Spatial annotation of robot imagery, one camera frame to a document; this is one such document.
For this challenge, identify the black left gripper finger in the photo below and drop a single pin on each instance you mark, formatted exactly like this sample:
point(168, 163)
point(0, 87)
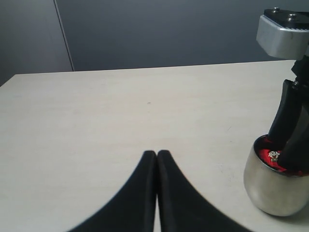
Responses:
point(132, 208)
point(287, 115)
point(182, 208)
point(299, 141)

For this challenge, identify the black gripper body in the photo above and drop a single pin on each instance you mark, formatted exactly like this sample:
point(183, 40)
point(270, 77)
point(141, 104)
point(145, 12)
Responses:
point(301, 70)

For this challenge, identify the red candies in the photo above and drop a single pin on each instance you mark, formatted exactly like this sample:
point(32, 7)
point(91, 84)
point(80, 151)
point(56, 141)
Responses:
point(269, 153)

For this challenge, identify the stainless steel cup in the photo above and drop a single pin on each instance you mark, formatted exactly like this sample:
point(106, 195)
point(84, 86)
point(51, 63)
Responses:
point(275, 193)

